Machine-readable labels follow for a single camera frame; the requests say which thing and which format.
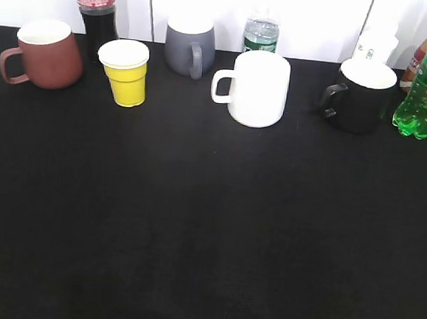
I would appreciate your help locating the yellow paper cup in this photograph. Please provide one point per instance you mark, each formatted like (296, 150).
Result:
(125, 65)

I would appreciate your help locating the white ceramic mug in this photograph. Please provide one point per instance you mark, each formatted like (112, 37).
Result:
(255, 90)

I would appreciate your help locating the grey ceramic mug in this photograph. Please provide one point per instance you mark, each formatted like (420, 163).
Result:
(190, 44)

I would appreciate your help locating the clear water bottle green label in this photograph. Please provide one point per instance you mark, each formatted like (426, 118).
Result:
(262, 28)

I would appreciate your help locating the black ceramic mug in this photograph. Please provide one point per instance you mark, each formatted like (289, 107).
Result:
(359, 97)

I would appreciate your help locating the brown ceramic mug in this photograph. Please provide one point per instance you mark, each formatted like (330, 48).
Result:
(50, 55)

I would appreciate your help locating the small white plastic bottle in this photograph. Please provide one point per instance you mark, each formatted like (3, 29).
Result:
(375, 45)

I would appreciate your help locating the cola bottle red label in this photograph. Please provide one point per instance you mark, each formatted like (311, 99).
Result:
(100, 23)

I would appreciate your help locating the brown tea bottle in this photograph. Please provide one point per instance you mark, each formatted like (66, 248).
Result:
(412, 68)

